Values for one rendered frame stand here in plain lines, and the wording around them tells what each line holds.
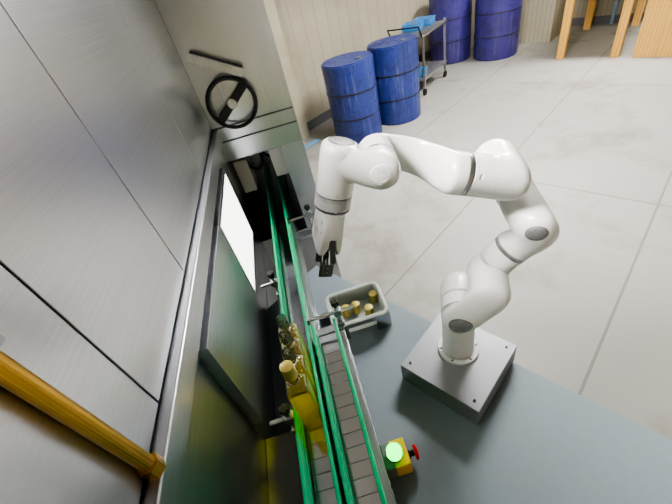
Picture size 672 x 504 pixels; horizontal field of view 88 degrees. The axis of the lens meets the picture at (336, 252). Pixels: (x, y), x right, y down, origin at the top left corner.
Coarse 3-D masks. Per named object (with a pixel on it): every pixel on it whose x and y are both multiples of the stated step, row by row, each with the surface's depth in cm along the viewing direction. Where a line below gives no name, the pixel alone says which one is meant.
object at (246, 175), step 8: (272, 152) 178; (280, 152) 179; (240, 160) 180; (248, 160) 189; (272, 160) 180; (280, 160) 181; (240, 168) 181; (248, 168) 182; (280, 168) 184; (240, 176) 184; (248, 176) 185; (256, 176) 202; (248, 184) 188; (256, 184) 192
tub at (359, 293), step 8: (352, 288) 142; (360, 288) 143; (368, 288) 144; (376, 288) 141; (328, 296) 142; (336, 296) 143; (344, 296) 143; (352, 296) 144; (360, 296) 145; (368, 296) 146; (328, 304) 139; (344, 304) 146; (360, 304) 144; (376, 304) 143; (384, 304) 133; (328, 312) 136; (352, 312) 142; (360, 312) 141; (376, 312) 140; (384, 312) 130; (344, 320) 140; (352, 320) 130; (360, 320) 130
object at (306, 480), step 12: (264, 156) 237; (264, 168) 218; (276, 240) 167; (276, 252) 152; (276, 264) 144; (300, 420) 99; (300, 432) 93; (300, 444) 89; (300, 456) 86; (300, 468) 84; (312, 492) 86
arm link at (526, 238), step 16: (528, 192) 74; (512, 208) 74; (528, 208) 71; (544, 208) 70; (512, 224) 74; (528, 224) 71; (544, 224) 69; (496, 240) 83; (512, 240) 78; (528, 240) 73; (544, 240) 72; (512, 256) 80; (528, 256) 79
